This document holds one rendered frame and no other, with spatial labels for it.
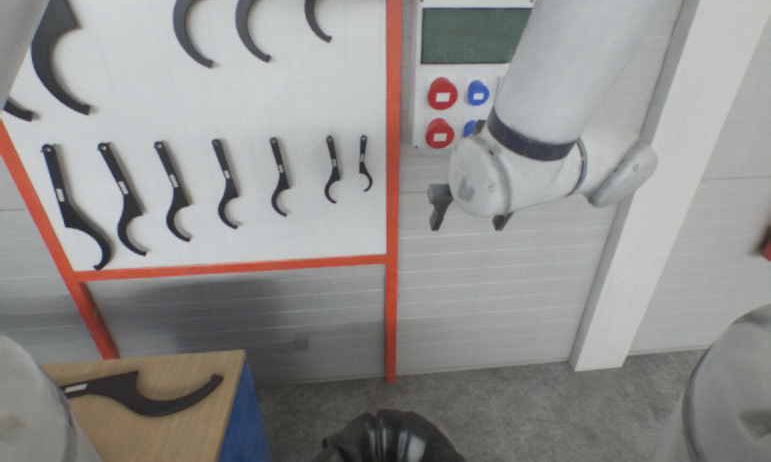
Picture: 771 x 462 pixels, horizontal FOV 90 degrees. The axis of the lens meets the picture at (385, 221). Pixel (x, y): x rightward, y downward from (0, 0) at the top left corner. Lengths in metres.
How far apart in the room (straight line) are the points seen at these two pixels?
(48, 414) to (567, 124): 0.39
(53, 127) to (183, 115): 0.46
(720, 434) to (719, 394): 0.02
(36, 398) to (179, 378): 1.11
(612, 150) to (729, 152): 1.91
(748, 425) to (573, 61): 0.24
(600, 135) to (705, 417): 0.31
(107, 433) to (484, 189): 1.16
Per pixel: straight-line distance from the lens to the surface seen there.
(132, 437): 1.29
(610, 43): 0.35
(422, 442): 1.48
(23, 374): 0.27
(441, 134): 1.44
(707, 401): 0.28
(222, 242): 1.85
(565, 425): 2.45
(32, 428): 0.26
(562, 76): 0.35
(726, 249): 2.75
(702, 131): 2.13
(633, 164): 0.50
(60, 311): 2.42
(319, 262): 1.83
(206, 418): 1.25
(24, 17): 0.46
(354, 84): 1.53
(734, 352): 0.28
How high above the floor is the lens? 1.90
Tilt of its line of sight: 29 degrees down
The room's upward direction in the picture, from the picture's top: straight up
